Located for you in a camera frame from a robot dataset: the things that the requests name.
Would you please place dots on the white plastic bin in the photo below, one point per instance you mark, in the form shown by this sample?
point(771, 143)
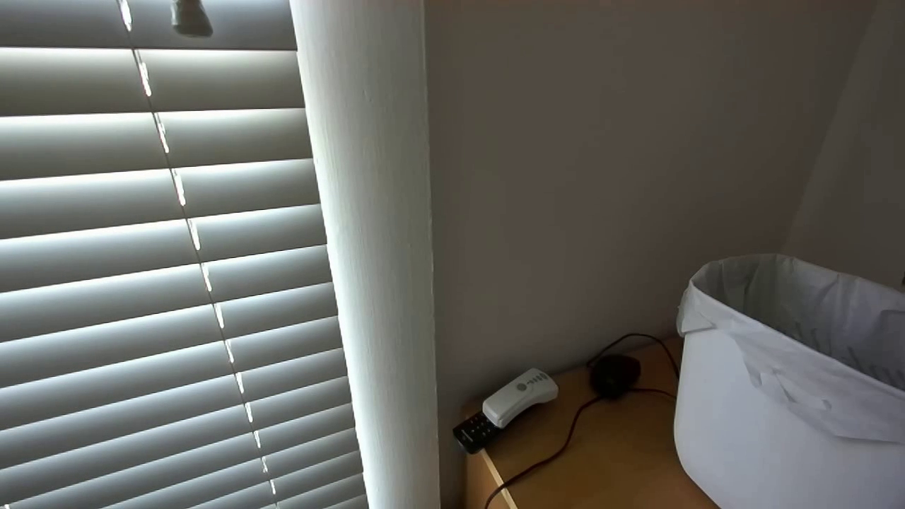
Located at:
point(745, 451)

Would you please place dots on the white bin liner bag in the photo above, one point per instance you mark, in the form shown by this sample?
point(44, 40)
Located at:
point(826, 345)

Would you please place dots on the white handheld device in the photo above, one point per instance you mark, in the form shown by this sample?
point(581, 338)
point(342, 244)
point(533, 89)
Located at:
point(516, 396)

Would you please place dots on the small black flat device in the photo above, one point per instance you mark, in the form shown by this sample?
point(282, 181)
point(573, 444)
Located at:
point(477, 434)

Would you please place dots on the black round power adapter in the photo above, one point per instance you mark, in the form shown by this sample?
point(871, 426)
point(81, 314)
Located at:
point(614, 375)

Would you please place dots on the white window blinds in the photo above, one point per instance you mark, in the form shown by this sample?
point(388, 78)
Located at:
point(167, 323)

